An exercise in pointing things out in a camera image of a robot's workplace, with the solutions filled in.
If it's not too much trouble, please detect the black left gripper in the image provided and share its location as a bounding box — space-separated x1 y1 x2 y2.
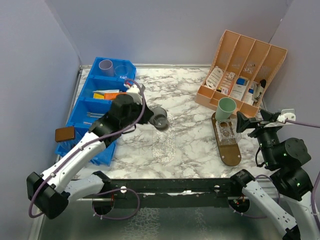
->
120 96 153 129

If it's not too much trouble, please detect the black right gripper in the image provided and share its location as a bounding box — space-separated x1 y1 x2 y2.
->
236 108 282 167

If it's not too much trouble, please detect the dark blue plastic cup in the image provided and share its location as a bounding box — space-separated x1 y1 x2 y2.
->
149 107 168 130

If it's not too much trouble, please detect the clear square toothbrush holder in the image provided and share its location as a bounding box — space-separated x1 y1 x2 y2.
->
215 118 242 145

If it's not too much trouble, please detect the green plastic cup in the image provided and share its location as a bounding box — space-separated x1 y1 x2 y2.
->
215 97 237 121

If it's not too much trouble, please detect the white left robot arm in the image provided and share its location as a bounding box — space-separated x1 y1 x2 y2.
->
26 93 152 220

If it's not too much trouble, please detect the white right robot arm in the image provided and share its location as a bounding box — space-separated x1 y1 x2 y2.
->
229 109 320 240

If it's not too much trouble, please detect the brown oval wooden tray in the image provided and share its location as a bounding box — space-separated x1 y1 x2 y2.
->
211 113 242 167

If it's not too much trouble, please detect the white blue box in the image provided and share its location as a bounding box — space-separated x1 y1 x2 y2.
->
236 77 249 86

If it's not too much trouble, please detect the clear plastic cup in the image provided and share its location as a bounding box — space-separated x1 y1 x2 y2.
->
114 65 129 79

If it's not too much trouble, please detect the lilac plastic cup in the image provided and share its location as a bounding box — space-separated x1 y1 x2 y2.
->
98 59 114 77

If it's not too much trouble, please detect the peach compartment organizer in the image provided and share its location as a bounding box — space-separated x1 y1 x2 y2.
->
195 30 288 117

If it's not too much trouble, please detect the white oval soap packet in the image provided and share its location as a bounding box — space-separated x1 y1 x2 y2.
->
205 66 224 90

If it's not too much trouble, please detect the brown lid clear box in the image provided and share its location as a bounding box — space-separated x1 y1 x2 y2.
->
54 126 81 151

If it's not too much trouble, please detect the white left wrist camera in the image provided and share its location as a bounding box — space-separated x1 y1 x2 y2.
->
124 83 145 105

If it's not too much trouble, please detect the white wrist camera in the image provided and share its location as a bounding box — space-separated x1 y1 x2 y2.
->
265 108 296 127
124 83 145 105

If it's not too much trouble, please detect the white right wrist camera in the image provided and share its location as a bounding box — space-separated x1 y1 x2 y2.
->
265 108 296 127

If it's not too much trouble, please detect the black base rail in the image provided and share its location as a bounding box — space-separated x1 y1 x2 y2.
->
93 171 242 209

